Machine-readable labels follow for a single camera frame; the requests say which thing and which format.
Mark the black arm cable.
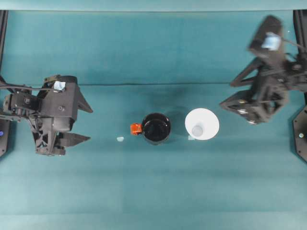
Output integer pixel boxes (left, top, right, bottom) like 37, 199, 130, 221
0, 80, 58, 93

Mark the black cup holder red handle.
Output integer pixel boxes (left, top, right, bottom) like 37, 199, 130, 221
130, 112, 172, 146

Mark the thin black camera wire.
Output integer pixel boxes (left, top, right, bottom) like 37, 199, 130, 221
279, 35, 307, 52

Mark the white paper cup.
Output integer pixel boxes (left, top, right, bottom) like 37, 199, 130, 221
184, 108, 220, 141

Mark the blue-green backdrop cloth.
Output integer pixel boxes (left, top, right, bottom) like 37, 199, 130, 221
0, 0, 307, 12

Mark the blue-green table cloth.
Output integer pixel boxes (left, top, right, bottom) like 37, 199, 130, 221
0, 11, 307, 230

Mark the black frame rail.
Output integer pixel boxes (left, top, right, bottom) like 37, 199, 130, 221
293, 9, 307, 56
0, 10, 9, 70

